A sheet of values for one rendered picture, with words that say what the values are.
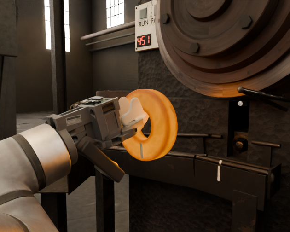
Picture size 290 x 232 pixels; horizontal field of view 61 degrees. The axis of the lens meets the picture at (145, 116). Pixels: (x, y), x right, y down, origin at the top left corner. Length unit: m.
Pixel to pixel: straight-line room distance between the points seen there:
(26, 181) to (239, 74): 0.48
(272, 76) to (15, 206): 0.53
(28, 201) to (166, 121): 0.27
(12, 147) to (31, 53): 10.73
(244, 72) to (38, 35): 10.90
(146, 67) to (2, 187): 0.80
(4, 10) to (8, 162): 2.85
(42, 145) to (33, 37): 10.88
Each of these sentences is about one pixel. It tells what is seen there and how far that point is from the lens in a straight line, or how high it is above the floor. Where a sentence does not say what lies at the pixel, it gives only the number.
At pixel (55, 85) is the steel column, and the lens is 7.42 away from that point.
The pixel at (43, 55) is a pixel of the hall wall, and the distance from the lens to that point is 11.24.
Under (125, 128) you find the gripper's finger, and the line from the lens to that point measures 0.45.
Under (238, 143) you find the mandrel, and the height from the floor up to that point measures 0.74.
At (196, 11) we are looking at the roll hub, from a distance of 0.61.
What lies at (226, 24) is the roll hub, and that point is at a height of 1.04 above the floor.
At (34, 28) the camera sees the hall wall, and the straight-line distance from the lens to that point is 11.32.
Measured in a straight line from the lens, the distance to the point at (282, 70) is 0.60.
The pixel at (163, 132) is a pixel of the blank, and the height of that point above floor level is 0.82.
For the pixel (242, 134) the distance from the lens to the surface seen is 0.78.
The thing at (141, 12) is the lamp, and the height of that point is 1.21.
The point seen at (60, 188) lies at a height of 0.61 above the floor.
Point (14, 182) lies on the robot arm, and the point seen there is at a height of 0.79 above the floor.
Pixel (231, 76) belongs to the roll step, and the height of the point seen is 0.93.
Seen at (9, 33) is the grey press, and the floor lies 1.50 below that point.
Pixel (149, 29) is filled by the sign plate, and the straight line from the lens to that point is 1.02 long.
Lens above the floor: 0.90
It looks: 6 degrees down
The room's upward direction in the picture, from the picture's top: straight up
